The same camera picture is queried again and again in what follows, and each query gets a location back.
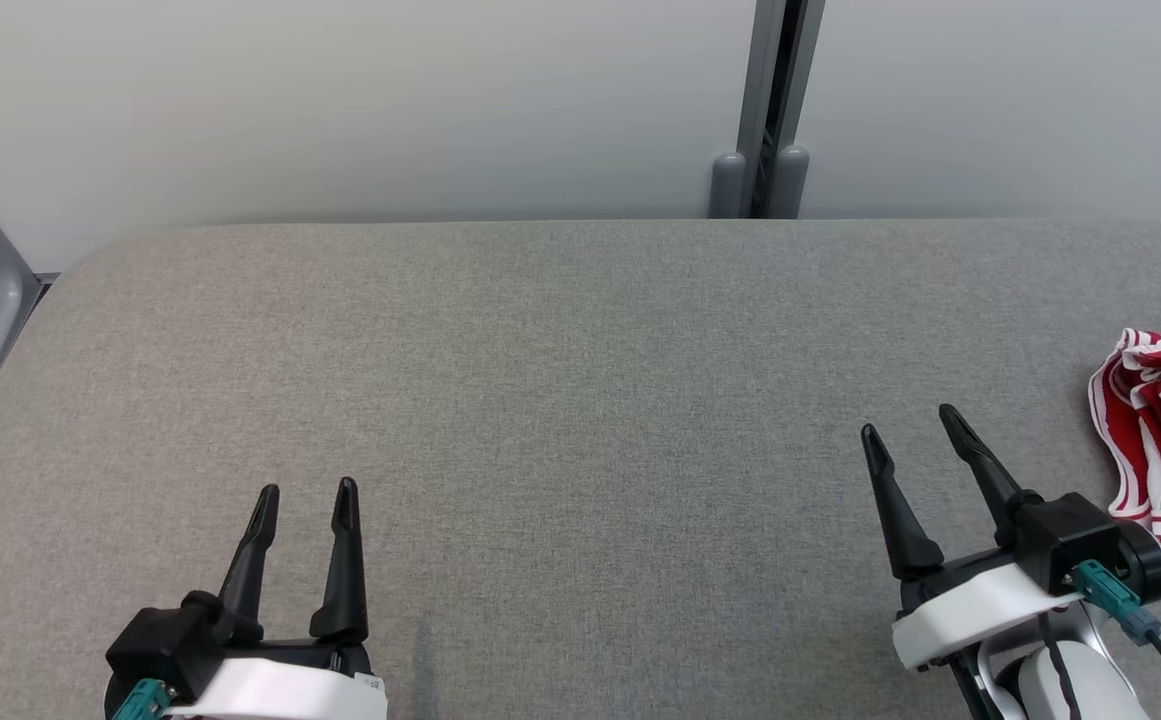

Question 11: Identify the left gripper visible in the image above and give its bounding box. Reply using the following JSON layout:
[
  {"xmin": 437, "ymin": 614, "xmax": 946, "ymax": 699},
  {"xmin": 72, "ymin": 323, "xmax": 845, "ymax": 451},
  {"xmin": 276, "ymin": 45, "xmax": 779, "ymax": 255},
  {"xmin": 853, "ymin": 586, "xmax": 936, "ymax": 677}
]
[{"xmin": 165, "ymin": 477, "xmax": 388, "ymax": 720}]

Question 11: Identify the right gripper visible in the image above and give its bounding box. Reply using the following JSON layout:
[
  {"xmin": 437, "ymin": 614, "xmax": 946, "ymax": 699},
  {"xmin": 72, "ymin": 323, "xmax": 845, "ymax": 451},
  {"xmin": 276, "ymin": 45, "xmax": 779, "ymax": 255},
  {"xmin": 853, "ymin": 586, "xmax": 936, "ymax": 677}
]
[{"xmin": 861, "ymin": 404, "xmax": 1081, "ymax": 671}]

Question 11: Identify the red basketball jersey shirt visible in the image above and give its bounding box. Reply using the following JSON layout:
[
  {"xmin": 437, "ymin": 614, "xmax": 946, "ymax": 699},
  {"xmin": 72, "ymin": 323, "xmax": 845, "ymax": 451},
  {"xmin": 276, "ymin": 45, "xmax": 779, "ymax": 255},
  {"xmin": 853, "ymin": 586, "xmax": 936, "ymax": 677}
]
[{"xmin": 1088, "ymin": 328, "xmax": 1161, "ymax": 577}]

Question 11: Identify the teal right camera connector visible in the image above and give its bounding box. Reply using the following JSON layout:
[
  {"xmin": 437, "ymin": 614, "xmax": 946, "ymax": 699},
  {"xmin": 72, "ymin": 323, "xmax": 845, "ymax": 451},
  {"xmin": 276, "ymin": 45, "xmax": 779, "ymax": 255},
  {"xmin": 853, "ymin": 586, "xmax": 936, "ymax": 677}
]
[{"xmin": 1073, "ymin": 560, "xmax": 1161, "ymax": 646}]

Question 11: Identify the teal camera connector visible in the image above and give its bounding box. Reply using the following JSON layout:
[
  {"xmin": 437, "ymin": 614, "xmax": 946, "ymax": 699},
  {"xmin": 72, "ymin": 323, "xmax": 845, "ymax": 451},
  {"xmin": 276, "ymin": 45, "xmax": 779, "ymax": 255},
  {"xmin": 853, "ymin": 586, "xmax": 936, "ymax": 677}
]
[
  {"xmin": 110, "ymin": 678, "xmax": 172, "ymax": 720},
  {"xmin": 1073, "ymin": 560, "xmax": 1161, "ymax": 646}
]

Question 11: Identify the teal left camera connector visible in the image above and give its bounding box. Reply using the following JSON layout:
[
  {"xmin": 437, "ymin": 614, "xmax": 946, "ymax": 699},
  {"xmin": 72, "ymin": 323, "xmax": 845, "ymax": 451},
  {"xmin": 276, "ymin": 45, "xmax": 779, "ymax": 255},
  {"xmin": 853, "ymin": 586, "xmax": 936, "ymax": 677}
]
[{"xmin": 110, "ymin": 678, "xmax": 172, "ymax": 720}]

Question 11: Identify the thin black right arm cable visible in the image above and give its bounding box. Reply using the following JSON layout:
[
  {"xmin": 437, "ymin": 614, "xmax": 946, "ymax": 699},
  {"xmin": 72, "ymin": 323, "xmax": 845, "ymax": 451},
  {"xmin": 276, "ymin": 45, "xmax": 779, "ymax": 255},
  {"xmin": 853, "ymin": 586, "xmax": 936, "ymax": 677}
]
[{"xmin": 1038, "ymin": 612, "xmax": 1082, "ymax": 720}]

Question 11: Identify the grey rounded bumper post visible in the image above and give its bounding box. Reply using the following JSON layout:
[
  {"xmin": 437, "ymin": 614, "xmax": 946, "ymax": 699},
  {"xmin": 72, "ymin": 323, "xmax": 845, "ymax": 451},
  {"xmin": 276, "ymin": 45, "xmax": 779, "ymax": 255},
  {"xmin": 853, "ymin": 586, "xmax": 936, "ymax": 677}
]
[
  {"xmin": 768, "ymin": 146, "xmax": 809, "ymax": 219},
  {"xmin": 708, "ymin": 152, "xmax": 747, "ymax": 219}
]

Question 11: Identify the grey metal wall post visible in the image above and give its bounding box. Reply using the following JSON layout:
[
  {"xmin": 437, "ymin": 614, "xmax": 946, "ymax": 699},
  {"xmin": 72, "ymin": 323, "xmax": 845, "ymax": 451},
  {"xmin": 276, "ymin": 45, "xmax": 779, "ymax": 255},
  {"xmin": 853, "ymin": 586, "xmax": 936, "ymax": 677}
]
[{"xmin": 738, "ymin": 0, "xmax": 827, "ymax": 219}]

